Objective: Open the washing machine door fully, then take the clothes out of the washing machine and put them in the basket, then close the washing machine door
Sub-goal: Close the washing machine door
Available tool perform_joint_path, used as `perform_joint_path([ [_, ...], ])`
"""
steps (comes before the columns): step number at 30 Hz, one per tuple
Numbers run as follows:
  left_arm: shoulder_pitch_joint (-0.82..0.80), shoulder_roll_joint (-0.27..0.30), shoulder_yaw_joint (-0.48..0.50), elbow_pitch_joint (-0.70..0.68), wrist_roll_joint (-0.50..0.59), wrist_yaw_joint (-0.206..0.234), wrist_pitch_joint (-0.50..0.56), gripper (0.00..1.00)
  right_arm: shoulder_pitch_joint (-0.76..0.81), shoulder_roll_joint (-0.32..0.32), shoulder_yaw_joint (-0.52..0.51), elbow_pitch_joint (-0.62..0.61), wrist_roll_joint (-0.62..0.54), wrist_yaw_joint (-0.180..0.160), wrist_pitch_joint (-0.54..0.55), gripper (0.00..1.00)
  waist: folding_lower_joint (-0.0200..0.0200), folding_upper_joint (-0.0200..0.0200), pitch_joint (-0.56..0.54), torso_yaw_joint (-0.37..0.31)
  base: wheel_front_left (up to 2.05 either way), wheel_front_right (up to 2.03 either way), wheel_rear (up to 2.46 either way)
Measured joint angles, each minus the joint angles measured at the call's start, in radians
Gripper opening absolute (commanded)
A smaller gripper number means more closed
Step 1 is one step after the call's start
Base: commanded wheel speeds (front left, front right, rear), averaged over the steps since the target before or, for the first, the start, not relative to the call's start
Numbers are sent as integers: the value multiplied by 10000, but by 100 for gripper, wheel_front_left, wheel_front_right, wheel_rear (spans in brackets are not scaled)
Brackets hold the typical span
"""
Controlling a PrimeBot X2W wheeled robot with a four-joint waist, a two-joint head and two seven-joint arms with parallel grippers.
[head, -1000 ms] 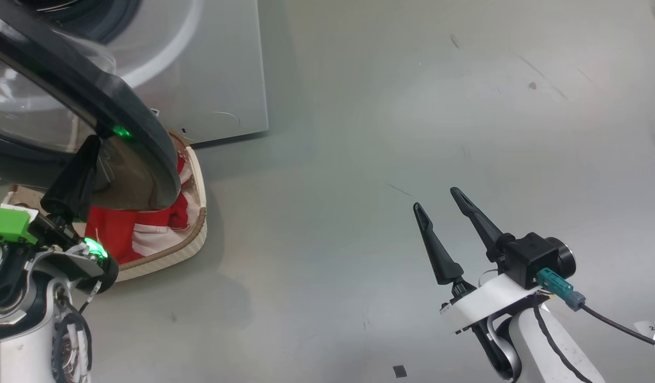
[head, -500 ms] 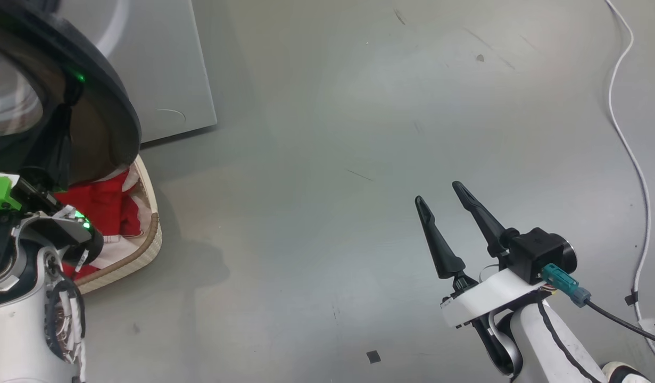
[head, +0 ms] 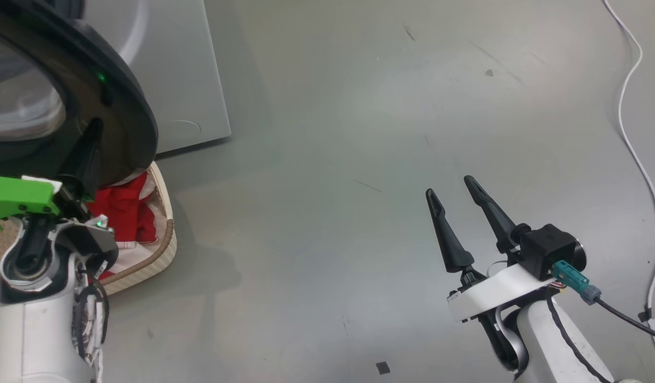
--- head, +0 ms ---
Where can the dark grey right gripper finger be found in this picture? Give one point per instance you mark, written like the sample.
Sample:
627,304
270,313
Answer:
495,215
449,239

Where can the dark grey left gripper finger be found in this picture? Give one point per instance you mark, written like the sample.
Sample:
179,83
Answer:
88,159

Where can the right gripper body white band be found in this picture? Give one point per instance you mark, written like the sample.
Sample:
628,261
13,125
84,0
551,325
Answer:
497,292

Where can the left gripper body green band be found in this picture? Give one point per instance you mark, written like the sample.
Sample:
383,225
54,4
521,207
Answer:
18,196

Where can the black round washer door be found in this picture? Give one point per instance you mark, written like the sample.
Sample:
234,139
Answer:
130,122

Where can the red cloth garment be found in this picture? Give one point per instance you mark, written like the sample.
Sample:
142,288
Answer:
125,213

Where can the cream perforated laundry basket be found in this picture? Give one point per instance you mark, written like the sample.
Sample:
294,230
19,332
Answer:
165,250

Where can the white front-load washing machine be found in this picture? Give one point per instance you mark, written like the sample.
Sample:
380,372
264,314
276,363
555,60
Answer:
189,80

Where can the small black tape piece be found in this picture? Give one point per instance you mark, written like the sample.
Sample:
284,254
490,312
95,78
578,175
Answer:
382,368

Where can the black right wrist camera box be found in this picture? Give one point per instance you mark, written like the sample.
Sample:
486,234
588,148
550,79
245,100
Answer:
548,250

